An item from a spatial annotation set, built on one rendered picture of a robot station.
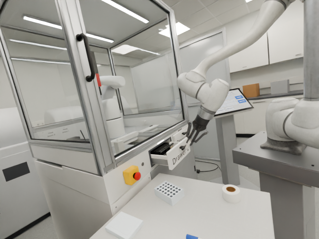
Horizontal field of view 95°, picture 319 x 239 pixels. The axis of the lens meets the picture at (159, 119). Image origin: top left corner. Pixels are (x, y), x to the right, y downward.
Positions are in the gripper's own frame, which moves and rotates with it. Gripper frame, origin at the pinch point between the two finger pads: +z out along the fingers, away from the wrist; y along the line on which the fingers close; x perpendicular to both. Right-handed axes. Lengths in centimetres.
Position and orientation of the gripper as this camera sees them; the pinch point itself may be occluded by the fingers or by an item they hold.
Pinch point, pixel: (188, 144)
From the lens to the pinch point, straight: 94.1
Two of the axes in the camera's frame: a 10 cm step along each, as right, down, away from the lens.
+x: -5.4, 2.1, -8.1
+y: -7.7, -5.1, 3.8
